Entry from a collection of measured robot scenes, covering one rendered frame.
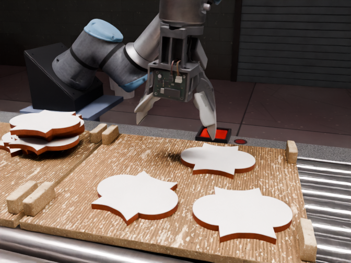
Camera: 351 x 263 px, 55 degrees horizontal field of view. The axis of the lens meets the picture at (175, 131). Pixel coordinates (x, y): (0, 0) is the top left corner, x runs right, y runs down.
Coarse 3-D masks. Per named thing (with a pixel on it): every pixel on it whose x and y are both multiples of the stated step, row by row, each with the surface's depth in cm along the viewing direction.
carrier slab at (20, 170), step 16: (0, 128) 83; (80, 144) 74; (96, 144) 74; (0, 160) 67; (16, 160) 67; (32, 160) 67; (48, 160) 67; (64, 160) 67; (80, 160) 68; (0, 176) 61; (16, 176) 61; (32, 176) 61; (48, 176) 61; (64, 176) 62; (0, 192) 56; (0, 208) 52; (0, 224) 50; (16, 224) 50
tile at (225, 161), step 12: (204, 144) 72; (192, 156) 66; (204, 156) 66; (216, 156) 66; (228, 156) 66; (240, 156) 66; (252, 156) 66; (192, 168) 64; (204, 168) 62; (216, 168) 62; (228, 168) 62; (240, 168) 62; (252, 168) 63
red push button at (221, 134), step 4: (204, 128) 85; (204, 132) 83; (216, 132) 83; (220, 132) 83; (224, 132) 83; (204, 136) 80; (208, 136) 80; (216, 136) 80; (220, 136) 80; (224, 136) 80
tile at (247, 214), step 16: (224, 192) 54; (240, 192) 54; (256, 192) 54; (208, 208) 50; (224, 208) 50; (240, 208) 50; (256, 208) 50; (272, 208) 50; (288, 208) 50; (208, 224) 47; (224, 224) 46; (240, 224) 46; (256, 224) 46; (272, 224) 46; (288, 224) 47; (224, 240) 45; (272, 240) 44
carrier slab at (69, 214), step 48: (144, 144) 74; (192, 144) 74; (96, 192) 56; (192, 192) 56; (288, 192) 56; (96, 240) 47; (144, 240) 45; (192, 240) 45; (240, 240) 45; (288, 240) 45
